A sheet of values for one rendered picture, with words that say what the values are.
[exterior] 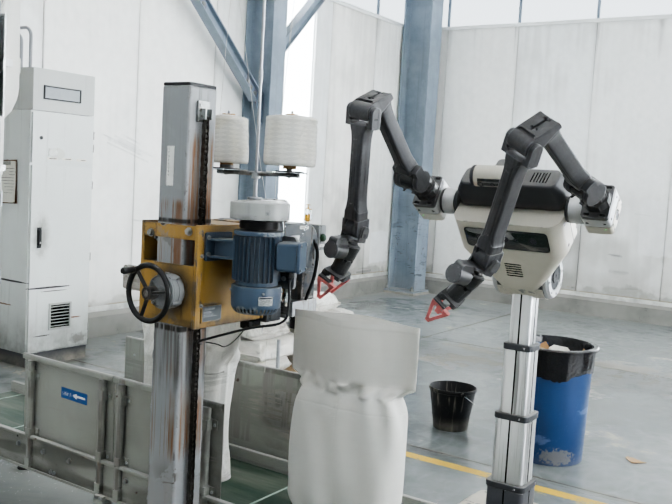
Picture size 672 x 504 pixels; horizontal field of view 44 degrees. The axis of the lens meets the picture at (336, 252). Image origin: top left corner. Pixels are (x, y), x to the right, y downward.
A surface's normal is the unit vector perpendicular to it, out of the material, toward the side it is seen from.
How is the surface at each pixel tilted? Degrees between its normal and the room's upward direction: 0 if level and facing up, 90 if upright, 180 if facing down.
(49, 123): 90
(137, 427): 90
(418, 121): 90
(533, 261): 130
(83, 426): 90
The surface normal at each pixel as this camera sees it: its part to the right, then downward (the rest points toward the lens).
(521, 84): -0.56, 0.04
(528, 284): -0.47, 0.67
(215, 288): 0.83, 0.10
